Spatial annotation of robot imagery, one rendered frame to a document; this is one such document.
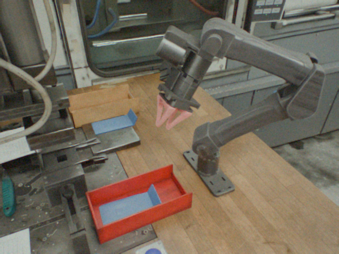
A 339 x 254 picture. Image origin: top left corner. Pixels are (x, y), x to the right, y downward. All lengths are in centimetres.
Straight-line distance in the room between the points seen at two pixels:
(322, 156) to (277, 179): 165
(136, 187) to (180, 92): 31
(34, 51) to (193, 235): 55
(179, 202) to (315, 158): 187
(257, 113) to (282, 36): 111
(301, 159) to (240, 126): 173
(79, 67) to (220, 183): 82
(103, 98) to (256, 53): 70
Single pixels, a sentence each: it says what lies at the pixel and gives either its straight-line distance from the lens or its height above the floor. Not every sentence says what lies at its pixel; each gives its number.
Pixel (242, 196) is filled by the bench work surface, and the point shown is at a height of 90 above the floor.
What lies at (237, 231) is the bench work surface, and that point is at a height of 90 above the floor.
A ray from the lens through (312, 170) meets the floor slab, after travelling 244.
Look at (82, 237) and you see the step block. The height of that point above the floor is 98.
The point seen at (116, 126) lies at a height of 92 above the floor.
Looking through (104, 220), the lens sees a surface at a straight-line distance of 81.
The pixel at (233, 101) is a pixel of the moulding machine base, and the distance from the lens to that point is 187.
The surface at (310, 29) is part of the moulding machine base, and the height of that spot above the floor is 96.
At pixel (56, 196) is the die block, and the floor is 94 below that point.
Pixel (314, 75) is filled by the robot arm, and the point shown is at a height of 126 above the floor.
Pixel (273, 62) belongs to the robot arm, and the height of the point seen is 127.
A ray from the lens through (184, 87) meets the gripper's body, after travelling 70.
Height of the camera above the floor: 155
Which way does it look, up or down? 38 degrees down
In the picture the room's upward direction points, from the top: straight up
